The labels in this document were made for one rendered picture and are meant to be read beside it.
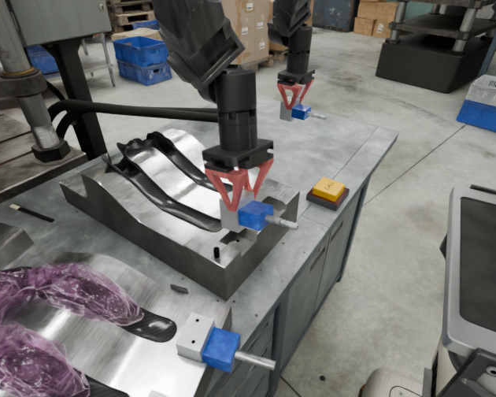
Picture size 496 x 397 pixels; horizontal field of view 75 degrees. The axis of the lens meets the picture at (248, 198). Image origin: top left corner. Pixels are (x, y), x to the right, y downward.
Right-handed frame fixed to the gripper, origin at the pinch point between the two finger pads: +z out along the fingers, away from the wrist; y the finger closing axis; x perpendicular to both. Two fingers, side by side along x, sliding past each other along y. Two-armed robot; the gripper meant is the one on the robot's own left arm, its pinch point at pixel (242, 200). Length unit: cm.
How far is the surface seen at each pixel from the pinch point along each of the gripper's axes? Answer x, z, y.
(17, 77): -69, -18, 1
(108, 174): -30.2, -0.4, 4.9
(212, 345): 6.1, 13.8, 15.8
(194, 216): -12.7, 7.0, -1.0
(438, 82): -24, 23, -404
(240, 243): -2.5, 10.2, -2.1
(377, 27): -174, -44, -661
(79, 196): -41.5, 6.5, 6.7
